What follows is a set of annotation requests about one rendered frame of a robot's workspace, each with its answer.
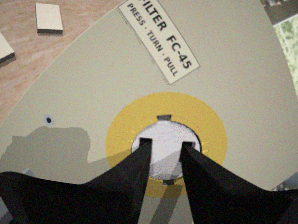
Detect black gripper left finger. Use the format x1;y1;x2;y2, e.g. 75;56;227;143
0;141;152;224

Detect grey cylinder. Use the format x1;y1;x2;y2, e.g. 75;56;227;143
132;115;200;180

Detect cream flat rectangular block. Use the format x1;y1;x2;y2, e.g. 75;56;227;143
0;34;15;63
35;3;63;34

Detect beige service panel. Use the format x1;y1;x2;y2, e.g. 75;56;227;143
0;0;298;224

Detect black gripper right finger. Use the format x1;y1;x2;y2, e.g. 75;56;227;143
181;145;298;224

